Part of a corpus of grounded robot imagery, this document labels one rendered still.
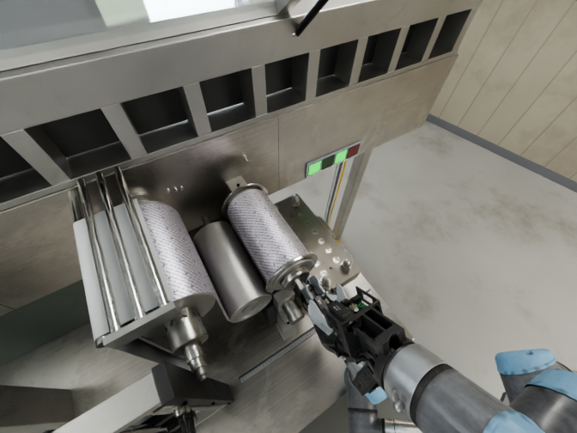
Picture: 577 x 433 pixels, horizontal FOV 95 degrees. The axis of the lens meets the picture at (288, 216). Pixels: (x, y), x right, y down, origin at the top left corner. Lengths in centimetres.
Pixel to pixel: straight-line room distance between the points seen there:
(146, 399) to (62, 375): 74
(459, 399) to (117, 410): 40
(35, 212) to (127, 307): 33
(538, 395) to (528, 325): 206
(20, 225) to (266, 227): 51
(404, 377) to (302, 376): 63
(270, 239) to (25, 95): 49
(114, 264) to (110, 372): 60
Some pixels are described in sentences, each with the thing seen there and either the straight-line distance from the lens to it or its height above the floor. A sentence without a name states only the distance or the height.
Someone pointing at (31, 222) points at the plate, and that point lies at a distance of 77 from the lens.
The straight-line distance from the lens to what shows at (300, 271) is 63.
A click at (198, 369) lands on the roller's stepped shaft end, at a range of 54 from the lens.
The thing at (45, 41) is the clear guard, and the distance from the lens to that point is 57.
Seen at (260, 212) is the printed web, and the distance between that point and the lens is 68.
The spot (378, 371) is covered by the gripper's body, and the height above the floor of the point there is 149.
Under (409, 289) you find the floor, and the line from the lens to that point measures 218.
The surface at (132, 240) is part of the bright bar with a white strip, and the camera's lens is 56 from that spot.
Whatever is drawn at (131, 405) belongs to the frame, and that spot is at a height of 144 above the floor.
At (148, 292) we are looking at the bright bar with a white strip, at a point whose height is 144.
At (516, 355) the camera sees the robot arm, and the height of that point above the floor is 118.
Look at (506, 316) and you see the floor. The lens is 247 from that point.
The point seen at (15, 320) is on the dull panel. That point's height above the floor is 109.
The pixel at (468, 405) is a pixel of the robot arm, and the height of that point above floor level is 156.
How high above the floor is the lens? 186
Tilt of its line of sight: 55 degrees down
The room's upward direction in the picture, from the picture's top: 2 degrees clockwise
